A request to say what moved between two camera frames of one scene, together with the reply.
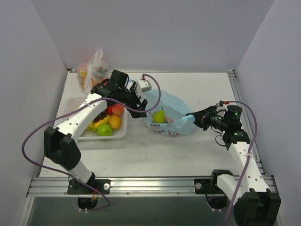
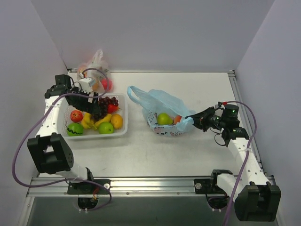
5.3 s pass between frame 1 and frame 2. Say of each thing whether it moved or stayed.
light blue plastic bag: stayed
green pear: moved
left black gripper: moved
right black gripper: stayed
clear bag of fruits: stayed
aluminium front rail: stayed
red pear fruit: stayed
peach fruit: moved
